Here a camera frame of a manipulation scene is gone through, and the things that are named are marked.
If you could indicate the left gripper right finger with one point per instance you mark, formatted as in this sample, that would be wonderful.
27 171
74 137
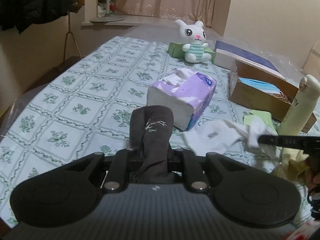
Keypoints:
189 165

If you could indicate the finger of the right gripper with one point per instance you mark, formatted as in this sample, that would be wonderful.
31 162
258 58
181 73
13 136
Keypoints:
295 142

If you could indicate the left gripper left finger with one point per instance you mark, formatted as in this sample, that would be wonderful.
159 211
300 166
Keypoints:
122 165

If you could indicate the cream yellow towel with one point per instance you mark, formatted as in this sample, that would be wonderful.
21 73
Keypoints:
291 165

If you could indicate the white sock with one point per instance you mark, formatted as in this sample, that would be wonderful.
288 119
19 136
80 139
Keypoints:
220 135

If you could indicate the dark grey fabric mask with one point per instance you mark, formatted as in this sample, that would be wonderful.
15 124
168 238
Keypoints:
150 131

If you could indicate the blue surgical mask stack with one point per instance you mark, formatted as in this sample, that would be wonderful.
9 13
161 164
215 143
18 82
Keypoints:
255 86

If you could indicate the person's right hand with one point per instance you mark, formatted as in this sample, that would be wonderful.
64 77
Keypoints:
312 173

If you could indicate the cream thermos bottle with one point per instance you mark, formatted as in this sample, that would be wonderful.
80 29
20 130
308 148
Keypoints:
299 117

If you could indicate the brown cardboard tray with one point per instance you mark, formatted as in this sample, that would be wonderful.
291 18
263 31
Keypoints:
261 102

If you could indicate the light green cloth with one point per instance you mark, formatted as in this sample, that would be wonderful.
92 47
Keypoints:
265 116

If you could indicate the purple tissue pack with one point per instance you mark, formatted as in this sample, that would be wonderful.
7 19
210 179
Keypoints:
186 92

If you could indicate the floral green white tablecloth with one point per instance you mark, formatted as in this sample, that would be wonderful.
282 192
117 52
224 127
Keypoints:
88 109

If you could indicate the green small box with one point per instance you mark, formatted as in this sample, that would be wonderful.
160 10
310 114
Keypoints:
175 51

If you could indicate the blue white flat box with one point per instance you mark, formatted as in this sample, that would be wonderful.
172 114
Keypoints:
226 55

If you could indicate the white bunny plush toy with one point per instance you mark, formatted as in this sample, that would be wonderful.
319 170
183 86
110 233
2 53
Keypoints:
194 43

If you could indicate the standing fan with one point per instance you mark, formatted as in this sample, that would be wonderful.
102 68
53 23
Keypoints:
106 13

